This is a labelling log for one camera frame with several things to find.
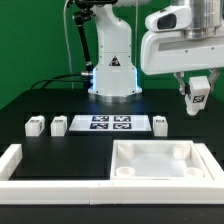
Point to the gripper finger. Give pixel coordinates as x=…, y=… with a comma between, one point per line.
x=180, y=78
x=214, y=75

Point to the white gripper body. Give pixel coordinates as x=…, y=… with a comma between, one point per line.
x=183, y=38

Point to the white square table top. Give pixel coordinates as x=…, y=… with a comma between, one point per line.
x=157, y=160

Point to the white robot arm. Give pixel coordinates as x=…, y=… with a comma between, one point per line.
x=115, y=76

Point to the white U-shaped obstacle fence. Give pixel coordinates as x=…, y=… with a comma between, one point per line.
x=110, y=191

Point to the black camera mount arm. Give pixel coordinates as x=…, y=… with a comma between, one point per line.
x=85, y=14

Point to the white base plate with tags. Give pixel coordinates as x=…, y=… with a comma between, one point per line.
x=114, y=123

